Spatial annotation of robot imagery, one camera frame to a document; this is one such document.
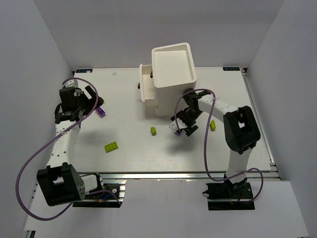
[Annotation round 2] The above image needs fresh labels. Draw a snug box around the blue corner sticker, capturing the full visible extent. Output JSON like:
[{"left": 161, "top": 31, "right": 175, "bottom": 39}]
[
  {"left": 222, "top": 67, "right": 240, "bottom": 71},
  {"left": 75, "top": 68, "right": 93, "bottom": 73}
]

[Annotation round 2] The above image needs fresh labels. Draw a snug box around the blue corner sticker right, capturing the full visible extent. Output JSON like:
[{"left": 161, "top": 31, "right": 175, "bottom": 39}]
[{"left": 222, "top": 67, "right": 240, "bottom": 71}]

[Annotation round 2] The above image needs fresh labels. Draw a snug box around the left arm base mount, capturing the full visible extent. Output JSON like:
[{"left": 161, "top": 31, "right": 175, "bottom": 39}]
[{"left": 73, "top": 179, "right": 126, "bottom": 208}]

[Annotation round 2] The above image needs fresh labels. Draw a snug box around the blue corner sticker left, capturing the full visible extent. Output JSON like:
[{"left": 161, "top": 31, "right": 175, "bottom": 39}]
[{"left": 75, "top": 68, "right": 93, "bottom": 73}]

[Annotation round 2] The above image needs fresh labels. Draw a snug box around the aluminium table front rail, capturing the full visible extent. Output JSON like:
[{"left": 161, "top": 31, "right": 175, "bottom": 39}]
[{"left": 101, "top": 171, "right": 280, "bottom": 180}]

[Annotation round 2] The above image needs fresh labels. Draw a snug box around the purple lego brick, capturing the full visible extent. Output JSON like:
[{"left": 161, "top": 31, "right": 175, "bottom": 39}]
[{"left": 95, "top": 107, "right": 106, "bottom": 118}]

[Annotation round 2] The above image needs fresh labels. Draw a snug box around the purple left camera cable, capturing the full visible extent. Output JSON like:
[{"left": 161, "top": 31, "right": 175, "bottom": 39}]
[{"left": 15, "top": 77, "right": 122, "bottom": 221}]

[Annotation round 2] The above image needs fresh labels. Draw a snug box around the lime long lego brick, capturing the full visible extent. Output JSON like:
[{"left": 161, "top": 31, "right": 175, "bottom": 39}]
[{"left": 105, "top": 141, "right": 118, "bottom": 153}]

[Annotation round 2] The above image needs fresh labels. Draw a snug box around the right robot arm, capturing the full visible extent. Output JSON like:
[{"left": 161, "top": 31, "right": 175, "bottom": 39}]
[{"left": 169, "top": 88, "right": 261, "bottom": 190}]

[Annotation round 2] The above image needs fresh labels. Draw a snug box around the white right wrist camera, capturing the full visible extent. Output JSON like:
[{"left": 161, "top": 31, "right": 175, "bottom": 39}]
[{"left": 169, "top": 118, "right": 187, "bottom": 133}]

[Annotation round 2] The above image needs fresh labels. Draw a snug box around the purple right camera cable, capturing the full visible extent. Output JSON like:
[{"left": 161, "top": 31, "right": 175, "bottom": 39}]
[{"left": 170, "top": 89, "right": 264, "bottom": 204}]

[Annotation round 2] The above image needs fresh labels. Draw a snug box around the lime sloped lego brick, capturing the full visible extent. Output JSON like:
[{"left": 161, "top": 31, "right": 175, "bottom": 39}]
[{"left": 210, "top": 120, "right": 216, "bottom": 131}]

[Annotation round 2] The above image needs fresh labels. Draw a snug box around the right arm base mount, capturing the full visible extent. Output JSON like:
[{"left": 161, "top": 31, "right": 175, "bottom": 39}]
[{"left": 202, "top": 182, "right": 255, "bottom": 211}]

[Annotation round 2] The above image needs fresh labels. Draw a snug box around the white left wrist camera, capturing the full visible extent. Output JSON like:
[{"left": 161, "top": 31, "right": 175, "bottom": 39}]
[{"left": 59, "top": 79, "right": 82, "bottom": 94}]

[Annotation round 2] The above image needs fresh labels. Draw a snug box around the purple camera cable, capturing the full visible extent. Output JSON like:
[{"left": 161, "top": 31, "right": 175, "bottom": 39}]
[
  {"left": 170, "top": 89, "right": 264, "bottom": 204},
  {"left": 15, "top": 77, "right": 122, "bottom": 221}
]

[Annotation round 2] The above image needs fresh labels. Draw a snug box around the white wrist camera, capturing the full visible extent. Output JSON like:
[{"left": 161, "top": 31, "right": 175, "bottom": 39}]
[
  {"left": 59, "top": 79, "right": 82, "bottom": 94},
  {"left": 169, "top": 118, "right": 187, "bottom": 133}
]

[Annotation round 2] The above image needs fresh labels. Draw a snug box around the lime small lego brick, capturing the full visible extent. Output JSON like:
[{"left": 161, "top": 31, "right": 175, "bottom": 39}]
[{"left": 150, "top": 127, "right": 157, "bottom": 136}]

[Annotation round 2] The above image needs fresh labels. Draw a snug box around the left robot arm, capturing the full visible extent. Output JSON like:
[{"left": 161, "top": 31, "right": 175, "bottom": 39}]
[{"left": 37, "top": 80, "right": 104, "bottom": 206}]

